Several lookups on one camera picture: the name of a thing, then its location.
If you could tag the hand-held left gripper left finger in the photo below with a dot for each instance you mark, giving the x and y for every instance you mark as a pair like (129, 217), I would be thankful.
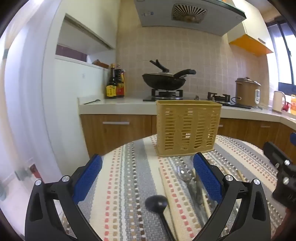
(87, 178)

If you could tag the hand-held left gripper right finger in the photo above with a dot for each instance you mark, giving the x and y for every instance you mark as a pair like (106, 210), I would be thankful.
(207, 178)

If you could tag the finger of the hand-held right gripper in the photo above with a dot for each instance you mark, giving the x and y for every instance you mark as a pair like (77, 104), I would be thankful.
(275, 153)

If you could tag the yellow plastic utensil basket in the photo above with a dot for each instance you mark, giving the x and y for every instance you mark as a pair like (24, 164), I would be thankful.
(188, 127)

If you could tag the black plastic ladle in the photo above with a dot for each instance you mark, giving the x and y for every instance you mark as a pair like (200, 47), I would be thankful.
(157, 204)

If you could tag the metal spoon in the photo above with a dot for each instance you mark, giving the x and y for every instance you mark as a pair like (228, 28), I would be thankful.
(186, 173)

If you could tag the red cup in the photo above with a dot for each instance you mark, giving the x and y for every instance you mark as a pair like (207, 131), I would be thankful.
(286, 107)

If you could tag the cream electric kettle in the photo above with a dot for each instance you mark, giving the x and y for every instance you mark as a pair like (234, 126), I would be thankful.
(278, 102)

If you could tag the yellow bottle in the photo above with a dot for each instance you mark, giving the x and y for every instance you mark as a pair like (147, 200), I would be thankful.
(293, 104)

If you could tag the brown rice cooker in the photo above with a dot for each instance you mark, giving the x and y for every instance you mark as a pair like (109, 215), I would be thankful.
(247, 92)

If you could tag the small dark spoon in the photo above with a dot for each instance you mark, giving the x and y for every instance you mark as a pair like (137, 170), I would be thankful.
(92, 101)

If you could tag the white kitchen countertop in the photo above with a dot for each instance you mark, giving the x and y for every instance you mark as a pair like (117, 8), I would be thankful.
(120, 105)

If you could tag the tall dark soy sauce bottle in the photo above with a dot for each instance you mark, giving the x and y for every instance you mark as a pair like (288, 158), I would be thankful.
(111, 89)

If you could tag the black gas stove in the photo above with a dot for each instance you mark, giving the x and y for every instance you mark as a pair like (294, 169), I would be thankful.
(167, 95)

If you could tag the red label sauce bottle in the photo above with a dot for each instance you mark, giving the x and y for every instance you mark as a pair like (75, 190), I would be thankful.
(120, 88)

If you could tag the dark framed window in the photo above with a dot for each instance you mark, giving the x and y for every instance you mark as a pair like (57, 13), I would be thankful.
(284, 53)

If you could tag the black wok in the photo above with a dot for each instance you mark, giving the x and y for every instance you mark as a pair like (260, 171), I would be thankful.
(164, 82)

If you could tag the brown box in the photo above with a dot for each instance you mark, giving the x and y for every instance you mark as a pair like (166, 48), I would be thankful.
(100, 63)

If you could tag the grey range hood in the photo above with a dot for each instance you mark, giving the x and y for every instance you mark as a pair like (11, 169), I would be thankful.
(185, 18)

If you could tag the white and orange wall cabinet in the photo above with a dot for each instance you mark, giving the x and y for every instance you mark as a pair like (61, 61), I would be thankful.
(252, 34)

